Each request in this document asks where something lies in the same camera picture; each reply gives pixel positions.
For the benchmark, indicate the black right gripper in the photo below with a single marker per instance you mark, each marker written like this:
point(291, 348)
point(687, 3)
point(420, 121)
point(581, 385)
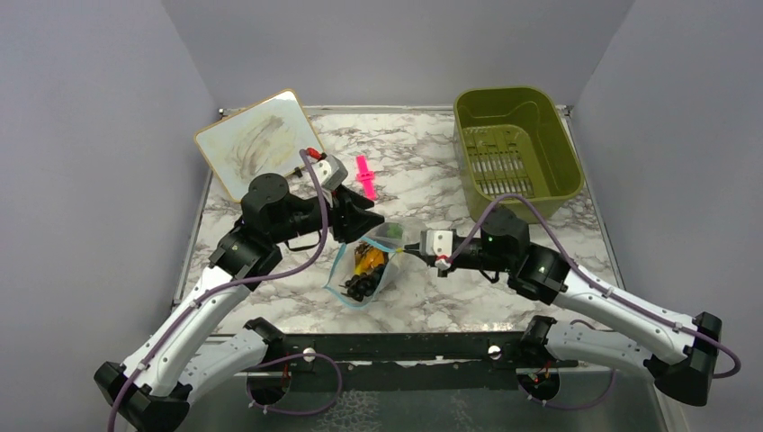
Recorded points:
point(416, 250)

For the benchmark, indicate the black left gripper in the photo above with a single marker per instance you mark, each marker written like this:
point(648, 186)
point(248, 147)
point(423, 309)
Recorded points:
point(349, 218)

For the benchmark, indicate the orange toy food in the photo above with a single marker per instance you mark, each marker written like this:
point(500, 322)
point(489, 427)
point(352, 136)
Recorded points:
point(367, 258)

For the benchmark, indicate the clear zip top bag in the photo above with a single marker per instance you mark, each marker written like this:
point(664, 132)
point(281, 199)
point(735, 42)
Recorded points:
point(399, 262)

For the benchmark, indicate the black toy grapes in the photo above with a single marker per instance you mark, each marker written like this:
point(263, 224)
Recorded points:
point(362, 286)

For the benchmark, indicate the green plastic bin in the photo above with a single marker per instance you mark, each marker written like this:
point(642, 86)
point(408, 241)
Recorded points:
point(512, 140)

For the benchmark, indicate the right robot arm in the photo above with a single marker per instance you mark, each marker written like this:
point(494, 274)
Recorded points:
point(674, 351)

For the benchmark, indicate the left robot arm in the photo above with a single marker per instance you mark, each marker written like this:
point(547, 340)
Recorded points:
point(155, 387)

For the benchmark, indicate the pink plastic bag clip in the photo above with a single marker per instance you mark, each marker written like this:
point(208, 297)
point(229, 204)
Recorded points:
point(366, 178)

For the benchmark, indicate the green grape leaf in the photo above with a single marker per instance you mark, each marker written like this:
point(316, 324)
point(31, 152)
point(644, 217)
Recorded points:
point(394, 230)

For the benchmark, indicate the wood framed whiteboard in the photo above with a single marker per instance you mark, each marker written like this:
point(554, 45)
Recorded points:
point(263, 138)

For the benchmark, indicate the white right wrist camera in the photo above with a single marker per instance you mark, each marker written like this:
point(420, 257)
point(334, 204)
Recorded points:
point(436, 248)

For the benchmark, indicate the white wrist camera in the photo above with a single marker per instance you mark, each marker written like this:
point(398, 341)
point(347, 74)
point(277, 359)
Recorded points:
point(330, 172)
point(436, 248)

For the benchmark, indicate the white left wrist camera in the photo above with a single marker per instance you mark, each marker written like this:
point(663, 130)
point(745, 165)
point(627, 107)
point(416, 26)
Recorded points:
point(330, 172)

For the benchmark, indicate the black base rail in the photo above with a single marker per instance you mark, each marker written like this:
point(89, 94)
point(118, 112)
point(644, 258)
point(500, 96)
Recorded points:
point(388, 362)

